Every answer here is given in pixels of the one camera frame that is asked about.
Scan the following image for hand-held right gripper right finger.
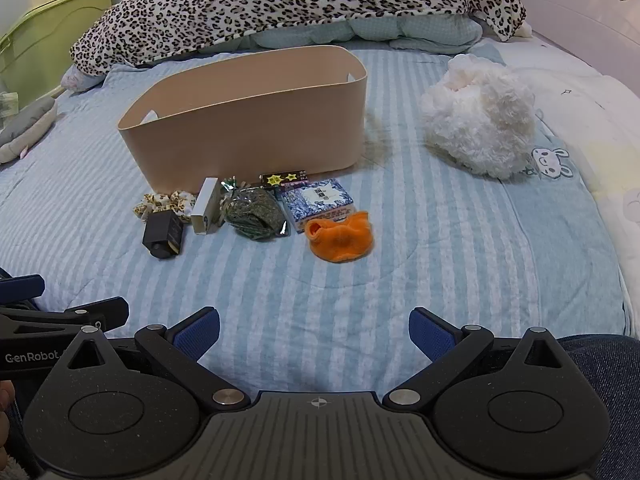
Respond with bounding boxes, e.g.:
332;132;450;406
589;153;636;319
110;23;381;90
382;307;576;409

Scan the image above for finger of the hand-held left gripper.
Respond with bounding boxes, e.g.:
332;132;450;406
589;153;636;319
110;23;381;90
0;296;130;335
0;274;46;307

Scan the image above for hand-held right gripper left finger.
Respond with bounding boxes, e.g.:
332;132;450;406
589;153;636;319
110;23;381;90
54;307;251;409

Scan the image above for small black box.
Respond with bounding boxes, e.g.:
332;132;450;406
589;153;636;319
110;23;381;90
142;210;185;261

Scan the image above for leopard print scrunchie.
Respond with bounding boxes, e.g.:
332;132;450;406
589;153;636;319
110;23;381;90
132;189;196;225

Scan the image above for small white box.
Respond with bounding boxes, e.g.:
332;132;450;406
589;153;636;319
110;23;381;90
191;177;223;235

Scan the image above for orange fuzzy sock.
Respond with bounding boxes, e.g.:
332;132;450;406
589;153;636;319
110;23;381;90
306;211;375;264

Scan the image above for green tea packet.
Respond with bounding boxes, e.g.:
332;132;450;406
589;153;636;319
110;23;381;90
220;177;291;241

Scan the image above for blue white patterned tissue pack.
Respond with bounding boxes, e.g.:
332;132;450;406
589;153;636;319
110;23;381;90
280;179;357;234

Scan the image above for black box with yellow stars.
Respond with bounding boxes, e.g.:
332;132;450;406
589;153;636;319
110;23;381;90
259;169;308;188

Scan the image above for beige plastic basket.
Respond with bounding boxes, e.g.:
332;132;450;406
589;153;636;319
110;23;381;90
117;45;369;188

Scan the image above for person's left hand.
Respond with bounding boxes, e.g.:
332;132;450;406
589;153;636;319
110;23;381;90
0;381;16;453

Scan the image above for grey plush toy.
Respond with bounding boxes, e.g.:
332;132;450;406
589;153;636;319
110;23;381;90
0;94;58;163

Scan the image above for light blue rabbit print blanket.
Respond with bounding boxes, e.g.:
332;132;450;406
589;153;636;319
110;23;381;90
480;42;626;336

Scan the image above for small translucent container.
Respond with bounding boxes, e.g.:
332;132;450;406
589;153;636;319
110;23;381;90
0;91;19;126

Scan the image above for person's right leg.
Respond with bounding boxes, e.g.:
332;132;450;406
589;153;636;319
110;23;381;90
556;335;640;480

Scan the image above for pale floral pillow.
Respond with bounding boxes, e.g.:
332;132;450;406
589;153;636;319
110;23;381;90
61;62;108;92

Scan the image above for white fluffy plush toy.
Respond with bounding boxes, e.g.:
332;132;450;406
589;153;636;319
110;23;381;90
419;53;537;179

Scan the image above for green plastic storage box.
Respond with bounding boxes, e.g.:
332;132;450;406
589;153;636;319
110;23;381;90
0;0;116;106

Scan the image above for white quilted pad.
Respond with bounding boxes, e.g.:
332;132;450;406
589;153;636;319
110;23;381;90
492;27;640;311

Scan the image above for light blue folded comforter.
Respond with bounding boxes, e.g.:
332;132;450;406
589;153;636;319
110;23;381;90
210;12;483;56

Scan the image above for pale pink headboard panel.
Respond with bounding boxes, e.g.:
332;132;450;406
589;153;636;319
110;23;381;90
515;0;640;76

